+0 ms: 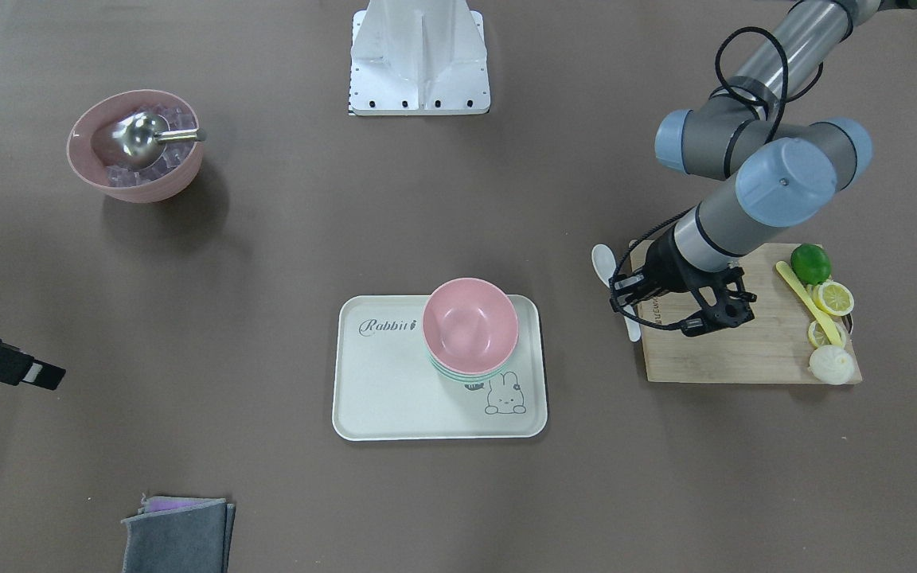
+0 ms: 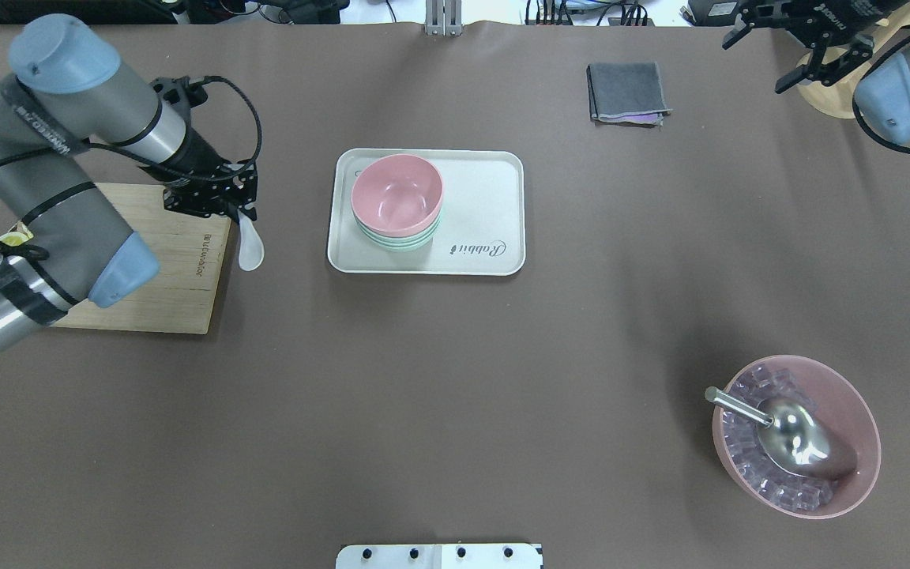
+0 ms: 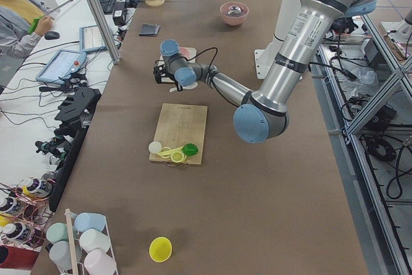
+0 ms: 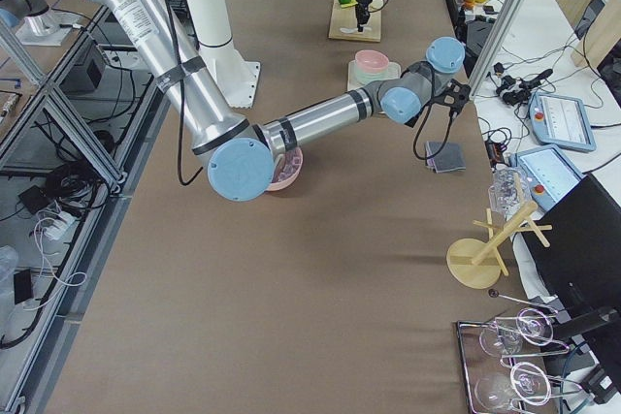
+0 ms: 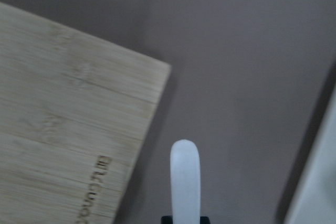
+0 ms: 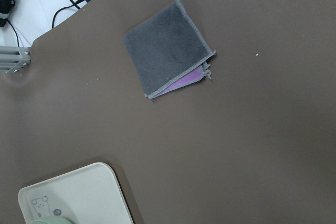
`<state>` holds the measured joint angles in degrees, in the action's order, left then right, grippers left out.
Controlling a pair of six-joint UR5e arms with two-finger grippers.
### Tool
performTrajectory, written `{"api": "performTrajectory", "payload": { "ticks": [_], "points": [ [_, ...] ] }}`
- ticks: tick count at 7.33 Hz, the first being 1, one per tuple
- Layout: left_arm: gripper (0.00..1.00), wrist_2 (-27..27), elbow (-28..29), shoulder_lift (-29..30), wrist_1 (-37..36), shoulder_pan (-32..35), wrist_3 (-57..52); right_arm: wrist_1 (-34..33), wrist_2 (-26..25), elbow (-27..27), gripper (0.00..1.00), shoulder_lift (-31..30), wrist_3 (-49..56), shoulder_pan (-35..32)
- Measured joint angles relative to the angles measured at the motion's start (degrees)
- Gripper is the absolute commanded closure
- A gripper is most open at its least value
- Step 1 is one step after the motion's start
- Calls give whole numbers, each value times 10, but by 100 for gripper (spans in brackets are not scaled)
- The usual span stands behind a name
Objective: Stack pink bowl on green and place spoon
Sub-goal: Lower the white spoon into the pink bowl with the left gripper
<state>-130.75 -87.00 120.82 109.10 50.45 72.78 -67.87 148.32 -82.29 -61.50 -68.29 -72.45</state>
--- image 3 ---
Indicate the black plastic rack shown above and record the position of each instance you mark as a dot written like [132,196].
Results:
[70,110]

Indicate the pale pink cup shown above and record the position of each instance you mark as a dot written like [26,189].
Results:
[97,262]

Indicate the white cup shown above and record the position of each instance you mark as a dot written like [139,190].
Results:
[92,239]

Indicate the wooden cup rack post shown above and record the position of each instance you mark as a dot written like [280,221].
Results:
[71,240]

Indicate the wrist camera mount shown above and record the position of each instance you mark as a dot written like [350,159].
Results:
[159,74]

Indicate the aluminium frame post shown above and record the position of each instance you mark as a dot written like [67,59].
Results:
[105,30]

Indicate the light blue cup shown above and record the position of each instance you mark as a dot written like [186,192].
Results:
[85,221]

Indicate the yellow plastic knife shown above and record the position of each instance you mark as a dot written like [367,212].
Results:
[166,151]

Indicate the green lime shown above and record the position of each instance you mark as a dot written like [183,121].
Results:
[190,149]

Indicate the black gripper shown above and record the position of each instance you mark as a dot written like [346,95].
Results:
[159,75]

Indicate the small pink bowl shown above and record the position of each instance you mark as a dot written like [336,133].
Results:
[185,52]

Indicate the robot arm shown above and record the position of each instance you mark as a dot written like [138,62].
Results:
[263,114]

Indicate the paint bottles in wire rack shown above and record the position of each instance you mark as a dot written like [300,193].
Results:
[25,213]

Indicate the grey green cup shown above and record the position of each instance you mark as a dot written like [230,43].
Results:
[57,232]

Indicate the grey folded cloth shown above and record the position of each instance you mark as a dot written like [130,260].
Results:
[149,30]

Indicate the seated person in yellow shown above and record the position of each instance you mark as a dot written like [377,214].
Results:
[23,24]

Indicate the blue teach pendant tablet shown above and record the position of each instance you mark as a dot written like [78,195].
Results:
[61,66]

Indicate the large pink ice bowl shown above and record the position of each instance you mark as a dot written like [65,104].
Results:
[233,21]

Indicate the black power adapter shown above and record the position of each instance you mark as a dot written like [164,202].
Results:
[119,13]

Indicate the bamboo cutting board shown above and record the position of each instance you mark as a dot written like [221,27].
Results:
[180,124]

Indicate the lemon slice upper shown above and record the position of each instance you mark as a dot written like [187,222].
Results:
[178,156]

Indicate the black computer mouse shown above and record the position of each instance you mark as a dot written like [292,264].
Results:
[51,35]

